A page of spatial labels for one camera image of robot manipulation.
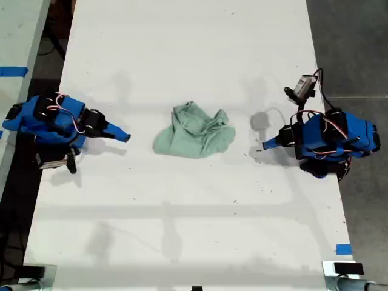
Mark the pale green T-shirt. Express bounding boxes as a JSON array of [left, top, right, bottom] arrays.
[[152, 100, 237, 159]]

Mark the long blue tape strip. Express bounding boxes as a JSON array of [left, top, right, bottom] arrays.
[[0, 65, 30, 78]]

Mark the white side table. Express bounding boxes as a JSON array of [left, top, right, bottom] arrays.
[[0, 0, 52, 195]]

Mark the square blue tape piece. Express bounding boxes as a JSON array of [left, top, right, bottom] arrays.
[[335, 243, 353, 256]]

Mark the grey metal tube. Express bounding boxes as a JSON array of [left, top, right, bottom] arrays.
[[336, 277, 388, 291], [0, 280, 41, 291]]

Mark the red white arm wire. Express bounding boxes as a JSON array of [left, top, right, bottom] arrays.
[[290, 109, 361, 160], [39, 93, 86, 135]]

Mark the black camera stalk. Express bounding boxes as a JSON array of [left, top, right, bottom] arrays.
[[65, 150, 78, 175], [283, 86, 309, 115]]

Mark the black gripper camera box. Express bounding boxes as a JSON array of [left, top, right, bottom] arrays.
[[294, 74, 316, 99], [35, 152, 69, 170]]

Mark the black camera cable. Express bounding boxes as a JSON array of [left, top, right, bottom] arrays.
[[313, 67, 336, 113]]

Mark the black floor cable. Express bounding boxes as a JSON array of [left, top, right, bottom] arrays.
[[38, 28, 67, 59]]

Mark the metal bracket with black block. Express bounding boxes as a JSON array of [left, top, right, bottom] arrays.
[[21, 264, 58, 291], [321, 260, 365, 291]]

